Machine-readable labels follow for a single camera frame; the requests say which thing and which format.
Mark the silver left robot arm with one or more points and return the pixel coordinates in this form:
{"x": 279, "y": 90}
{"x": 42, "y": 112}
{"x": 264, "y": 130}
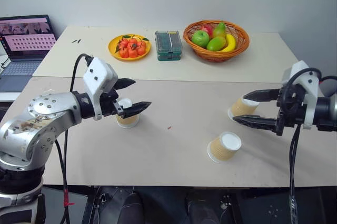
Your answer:
{"x": 39, "y": 108}

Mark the yellow toy banana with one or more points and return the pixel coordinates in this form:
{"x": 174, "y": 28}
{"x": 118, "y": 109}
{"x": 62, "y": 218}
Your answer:
{"x": 231, "y": 42}

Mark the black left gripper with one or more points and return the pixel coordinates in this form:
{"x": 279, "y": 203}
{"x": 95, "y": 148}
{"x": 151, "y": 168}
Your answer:
{"x": 110, "y": 103}

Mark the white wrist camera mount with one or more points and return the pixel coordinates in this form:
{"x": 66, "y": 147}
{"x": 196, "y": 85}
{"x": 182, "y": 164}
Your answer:
{"x": 98, "y": 74}
{"x": 313, "y": 87}

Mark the green yellow toy pear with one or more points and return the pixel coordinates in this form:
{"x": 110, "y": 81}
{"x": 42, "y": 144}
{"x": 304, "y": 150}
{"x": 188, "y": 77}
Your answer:
{"x": 219, "y": 30}

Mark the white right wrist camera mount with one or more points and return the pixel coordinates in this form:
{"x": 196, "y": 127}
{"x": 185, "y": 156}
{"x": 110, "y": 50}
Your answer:
{"x": 313, "y": 87}

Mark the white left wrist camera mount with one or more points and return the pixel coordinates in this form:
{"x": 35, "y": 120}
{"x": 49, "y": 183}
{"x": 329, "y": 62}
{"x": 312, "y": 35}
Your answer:
{"x": 98, "y": 74}

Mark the green plastic tool box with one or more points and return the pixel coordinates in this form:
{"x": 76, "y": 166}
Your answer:
{"x": 169, "y": 45}

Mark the brown wicker basket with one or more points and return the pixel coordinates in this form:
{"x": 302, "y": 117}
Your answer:
{"x": 221, "y": 55}

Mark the yellow plastic plate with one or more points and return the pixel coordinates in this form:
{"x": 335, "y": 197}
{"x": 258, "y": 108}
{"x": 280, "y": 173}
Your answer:
{"x": 113, "y": 48}

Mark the open grey laptop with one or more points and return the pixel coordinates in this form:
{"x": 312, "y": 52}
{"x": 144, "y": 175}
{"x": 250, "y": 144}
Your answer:
{"x": 23, "y": 50}

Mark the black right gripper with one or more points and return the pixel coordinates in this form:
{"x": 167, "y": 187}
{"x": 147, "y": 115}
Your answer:
{"x": 287, "y": 114}

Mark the dark rounded shape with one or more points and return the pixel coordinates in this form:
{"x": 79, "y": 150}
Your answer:
{"x": 134, "y": 208}
{"x": 201, "y": 208}

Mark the red toy apple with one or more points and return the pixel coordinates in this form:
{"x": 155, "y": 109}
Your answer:
{"x": 207, "y": 30}

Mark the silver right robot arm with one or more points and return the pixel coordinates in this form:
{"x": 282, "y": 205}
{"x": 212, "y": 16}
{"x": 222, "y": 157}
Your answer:
{"x": 326, "y": 113}

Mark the green toy mango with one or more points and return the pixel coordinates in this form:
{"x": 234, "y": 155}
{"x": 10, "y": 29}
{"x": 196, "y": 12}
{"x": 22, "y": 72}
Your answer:
{"x": 216, "y": 44}

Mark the brown paper cup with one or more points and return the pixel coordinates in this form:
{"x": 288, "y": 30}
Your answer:
{"x": 129, "y": 121}
{"x": 223, "y": 146}
{"x": 241, "y": 108}

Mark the green toy apple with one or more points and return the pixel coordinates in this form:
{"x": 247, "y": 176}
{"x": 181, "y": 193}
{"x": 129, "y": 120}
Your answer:
{"x": 200, "y": 38}

